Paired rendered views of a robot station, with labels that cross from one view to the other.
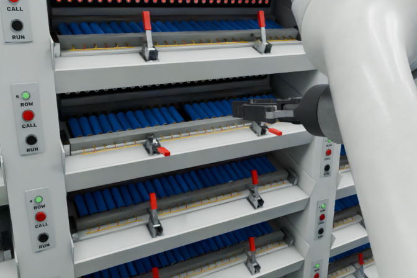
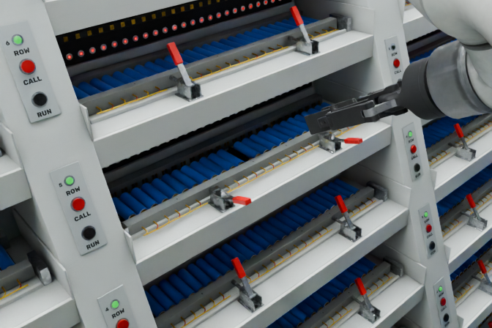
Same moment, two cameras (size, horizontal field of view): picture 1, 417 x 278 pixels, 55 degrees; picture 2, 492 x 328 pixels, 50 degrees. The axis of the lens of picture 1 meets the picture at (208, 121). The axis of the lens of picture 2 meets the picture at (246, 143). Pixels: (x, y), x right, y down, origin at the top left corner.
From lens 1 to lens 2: 14 cm
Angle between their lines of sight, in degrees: 6
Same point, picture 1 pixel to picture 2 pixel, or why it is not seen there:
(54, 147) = (116, 235)
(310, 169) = (399, 175)
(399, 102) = not seen: outside the picture
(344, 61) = not seen: outside the picture
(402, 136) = not seen: outside the picture
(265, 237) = (371, 275)
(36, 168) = (102, 266)
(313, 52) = (442, 15)
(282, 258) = (399, 293)
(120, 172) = (196, 243)
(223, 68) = (274, 84)
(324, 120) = (441, 96)
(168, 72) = (217, 106)
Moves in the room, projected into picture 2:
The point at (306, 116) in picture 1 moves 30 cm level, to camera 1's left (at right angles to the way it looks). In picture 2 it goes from (415, 100) to (170, 174)
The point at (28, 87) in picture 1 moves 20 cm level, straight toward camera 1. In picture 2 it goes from (69, 170) to (121, 192)
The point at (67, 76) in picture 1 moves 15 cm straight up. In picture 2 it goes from (108, 143) to (72, 37)
